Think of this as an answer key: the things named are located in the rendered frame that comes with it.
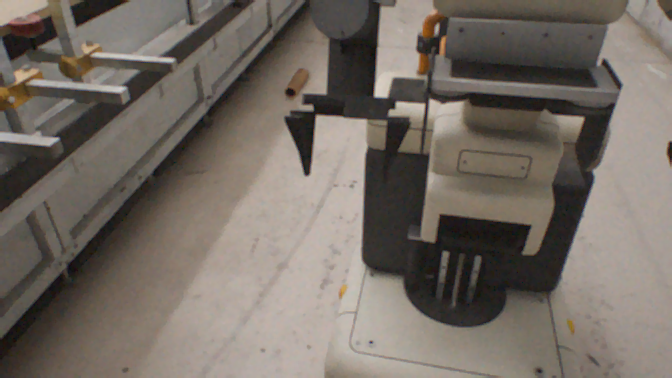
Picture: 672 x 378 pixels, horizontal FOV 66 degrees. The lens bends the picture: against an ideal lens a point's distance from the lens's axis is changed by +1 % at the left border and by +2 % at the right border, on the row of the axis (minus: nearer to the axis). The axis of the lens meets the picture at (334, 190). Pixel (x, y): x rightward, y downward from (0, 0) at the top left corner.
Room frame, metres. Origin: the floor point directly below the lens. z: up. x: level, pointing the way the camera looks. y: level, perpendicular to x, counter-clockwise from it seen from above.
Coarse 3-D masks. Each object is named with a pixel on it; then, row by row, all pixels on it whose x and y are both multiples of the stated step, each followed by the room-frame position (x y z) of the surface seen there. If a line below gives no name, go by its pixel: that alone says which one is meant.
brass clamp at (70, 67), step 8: (88, 48) 1.41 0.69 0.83; (96, 48) 1.41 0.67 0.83; (64, 56) 1.34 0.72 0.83; (80, 56) 1.34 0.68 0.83; (88, 56) 1.37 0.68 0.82; (64, 64) 1.31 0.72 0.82; (72, 64) 1.31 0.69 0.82; (80, 64) 1.33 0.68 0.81; (88, 64) 1.36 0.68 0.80; (64, 72) 1.31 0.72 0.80; (72, 72) 1.31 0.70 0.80; (80, 72) 1.32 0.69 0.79
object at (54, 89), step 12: (24, 84) 1.13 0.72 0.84; (36, 84) 1.13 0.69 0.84; (48, 84) 1.13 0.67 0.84; (60, 84) 1.13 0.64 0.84; (72, 84) 1.13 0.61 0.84; (84, 84) 1.13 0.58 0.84; (96, 84) 1.12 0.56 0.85; (48, 96) 1.12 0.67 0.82; (60, 96) 1.11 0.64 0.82; (72, 96) 1.11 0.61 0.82; (84, 96) 1.10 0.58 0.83; (96, 96) 1.09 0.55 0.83; (108, 96) 1.09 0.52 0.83; (120, 96) 1.08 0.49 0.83
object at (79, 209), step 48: (96, 0) 1.83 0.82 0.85; (144, 0) 2.13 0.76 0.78; (288, 0) 4.33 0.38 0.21; (48, 48) 1.54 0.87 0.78; (240, 48) 3.16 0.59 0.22; (192, 96) 2.45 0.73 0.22; (144, 144) 1.95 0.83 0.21; (96, 192) 1.59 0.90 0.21; (144, 192) 1.85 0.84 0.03; (0, 240) 1.16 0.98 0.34; (48, 240) 1.27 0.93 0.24; (96, 240) 1.50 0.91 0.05; (0, 288) 1.09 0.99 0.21; (48, 288) 1.23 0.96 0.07; (0, 336) 1.00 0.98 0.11
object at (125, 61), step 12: (36, 60) 1.40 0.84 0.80; (48, 60) 1.40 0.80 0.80; (60, 60) 1.39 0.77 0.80; (96, 60) 1.37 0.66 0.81; (108, 60) 1.36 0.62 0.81; (120, 60) 1.36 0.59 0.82; (132, 60) 1.35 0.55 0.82; (144, 60) 1.34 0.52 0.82; (156, 60) 1.34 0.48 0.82; (168, 60) 1.34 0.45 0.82; (168, 72) 1.33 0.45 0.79
